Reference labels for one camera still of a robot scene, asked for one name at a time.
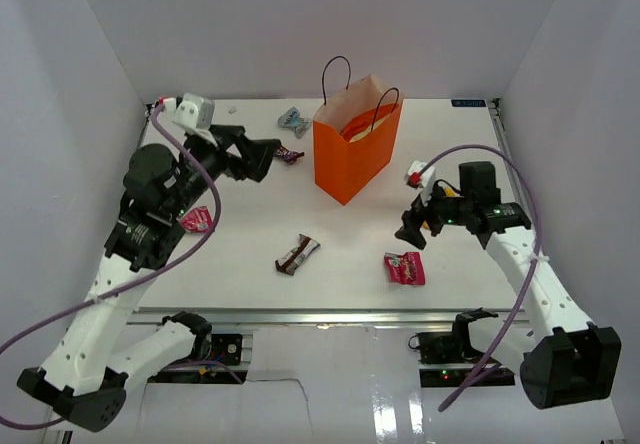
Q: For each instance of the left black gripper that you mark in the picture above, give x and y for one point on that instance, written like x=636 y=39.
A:
x=257 y=157

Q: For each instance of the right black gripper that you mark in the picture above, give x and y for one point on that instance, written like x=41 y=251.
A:
x=412 y=222

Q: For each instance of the pink candy packet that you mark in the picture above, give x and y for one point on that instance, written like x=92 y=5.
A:
x=405 y=269

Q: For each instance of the large red chips bag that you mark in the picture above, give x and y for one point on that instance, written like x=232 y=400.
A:
x=384 y=120

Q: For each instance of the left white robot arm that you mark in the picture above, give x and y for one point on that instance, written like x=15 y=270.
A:
x=84 y=380

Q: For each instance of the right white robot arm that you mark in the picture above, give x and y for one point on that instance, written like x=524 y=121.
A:
x=566 y=359

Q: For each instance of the orange paper bag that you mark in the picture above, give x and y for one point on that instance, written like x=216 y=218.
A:
x=343 y=169

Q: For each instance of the dark purple candy wrapper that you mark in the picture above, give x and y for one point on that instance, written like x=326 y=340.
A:
x=287 y=156

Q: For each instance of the silver blue snack packet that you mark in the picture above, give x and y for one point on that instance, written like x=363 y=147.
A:
x=293 y=121

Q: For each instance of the yellow snack packet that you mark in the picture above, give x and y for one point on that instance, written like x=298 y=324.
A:
x=448 y=192

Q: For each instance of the small pink snack packet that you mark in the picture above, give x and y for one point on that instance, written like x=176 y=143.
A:
x=198 y=220

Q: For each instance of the brown chocolate bar wrapper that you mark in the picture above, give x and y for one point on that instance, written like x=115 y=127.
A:
x=289 y=263

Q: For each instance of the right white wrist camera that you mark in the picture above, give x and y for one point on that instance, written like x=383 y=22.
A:
x=421 y=177

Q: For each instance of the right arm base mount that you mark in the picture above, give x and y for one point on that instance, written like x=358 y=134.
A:
x=441 y=349

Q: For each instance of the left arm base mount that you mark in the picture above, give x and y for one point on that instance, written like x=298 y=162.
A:
x=226 y=348

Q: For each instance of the aluminium table frame rail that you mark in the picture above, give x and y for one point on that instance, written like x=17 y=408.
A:
x=327 y=317

